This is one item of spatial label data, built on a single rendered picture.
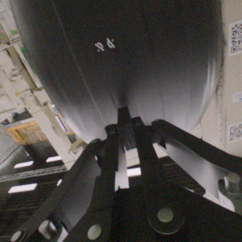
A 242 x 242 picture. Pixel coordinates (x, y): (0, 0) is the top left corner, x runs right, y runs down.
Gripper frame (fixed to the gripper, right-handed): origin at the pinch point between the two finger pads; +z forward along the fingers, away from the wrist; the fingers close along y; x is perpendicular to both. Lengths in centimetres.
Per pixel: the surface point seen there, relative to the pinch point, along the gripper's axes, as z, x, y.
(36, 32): 3.5, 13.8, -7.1
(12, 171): 925, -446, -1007
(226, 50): 23.3, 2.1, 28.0
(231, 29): 22.6, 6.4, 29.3
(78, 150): 68, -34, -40
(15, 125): 660, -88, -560
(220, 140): 27.6, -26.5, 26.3
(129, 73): 3.1, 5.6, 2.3
